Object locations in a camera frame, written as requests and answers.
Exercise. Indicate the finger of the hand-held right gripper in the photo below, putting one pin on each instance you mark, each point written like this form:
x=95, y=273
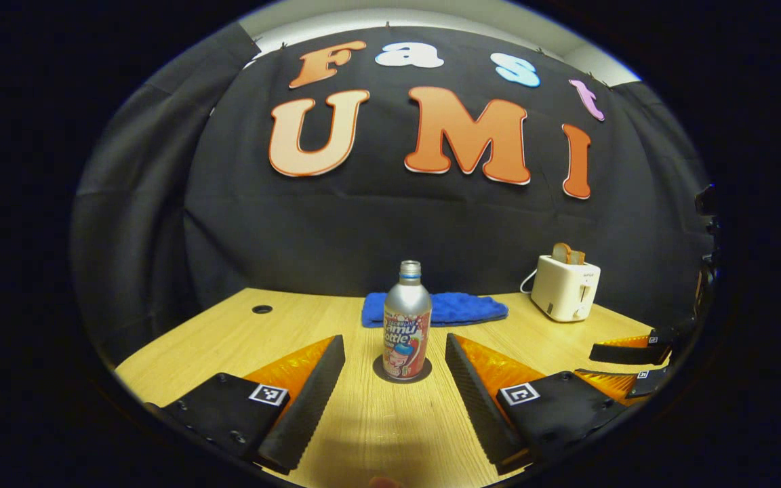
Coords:
x=628, y=354
x=648, y=383

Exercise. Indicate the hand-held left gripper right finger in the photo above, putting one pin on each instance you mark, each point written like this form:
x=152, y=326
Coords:
x=478, y=400

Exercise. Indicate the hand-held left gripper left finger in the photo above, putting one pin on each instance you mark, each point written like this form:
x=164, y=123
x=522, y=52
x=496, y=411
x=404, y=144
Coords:
x=309, y=400

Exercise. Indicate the dark round coaster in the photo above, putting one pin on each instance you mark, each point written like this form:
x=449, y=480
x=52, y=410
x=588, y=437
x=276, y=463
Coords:
x=380, y=374

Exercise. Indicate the silver water bottle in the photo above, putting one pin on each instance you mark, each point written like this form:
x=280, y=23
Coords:
x=407, y=318

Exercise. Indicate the white toaster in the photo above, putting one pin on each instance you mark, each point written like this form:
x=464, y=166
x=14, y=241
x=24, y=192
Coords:
x=563, y=288

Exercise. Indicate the blue towel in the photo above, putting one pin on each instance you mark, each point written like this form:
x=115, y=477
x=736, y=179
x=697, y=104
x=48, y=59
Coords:
x=465, y=308

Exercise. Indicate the toasted bread slice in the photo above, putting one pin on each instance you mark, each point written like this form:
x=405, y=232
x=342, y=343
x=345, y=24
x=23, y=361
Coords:
x=577, y=257
x=560, y=252

